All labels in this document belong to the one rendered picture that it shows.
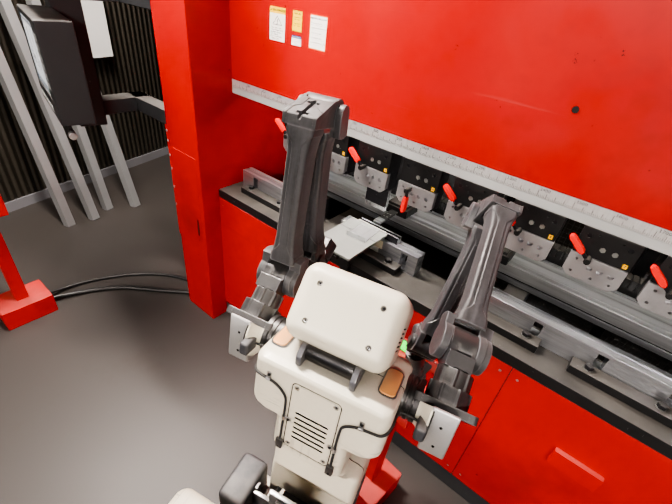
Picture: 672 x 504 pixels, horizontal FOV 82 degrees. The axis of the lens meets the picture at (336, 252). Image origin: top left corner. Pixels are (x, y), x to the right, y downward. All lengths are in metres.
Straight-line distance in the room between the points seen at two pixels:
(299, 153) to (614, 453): 1.31
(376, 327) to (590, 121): 0.82
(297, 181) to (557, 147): 0.76
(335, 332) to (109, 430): 1.69
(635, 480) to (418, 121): 1.31
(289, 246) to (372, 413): 0.38
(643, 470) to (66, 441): 2.21
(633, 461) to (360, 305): 1.12
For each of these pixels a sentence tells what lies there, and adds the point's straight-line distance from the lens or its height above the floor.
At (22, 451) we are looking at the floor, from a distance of 2.33.
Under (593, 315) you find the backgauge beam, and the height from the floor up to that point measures 0.92.
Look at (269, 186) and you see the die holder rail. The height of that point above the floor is 0.95.
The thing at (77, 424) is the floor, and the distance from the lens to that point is 2.32.
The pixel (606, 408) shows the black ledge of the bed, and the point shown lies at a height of 0.88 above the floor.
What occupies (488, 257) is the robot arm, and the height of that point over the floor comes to 1.36.
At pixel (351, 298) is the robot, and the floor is 1.37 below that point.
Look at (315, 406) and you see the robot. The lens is 0.76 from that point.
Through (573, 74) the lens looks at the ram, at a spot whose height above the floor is 1.70.
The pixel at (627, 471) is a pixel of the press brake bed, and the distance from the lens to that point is 1.63.
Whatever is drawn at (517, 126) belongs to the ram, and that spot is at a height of 1.54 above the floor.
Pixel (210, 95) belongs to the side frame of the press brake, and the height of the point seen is 1.34.
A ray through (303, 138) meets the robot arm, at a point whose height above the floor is 1.57.
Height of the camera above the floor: 1.82
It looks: 35 degrees down
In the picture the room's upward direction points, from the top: 8 degrees clockwise
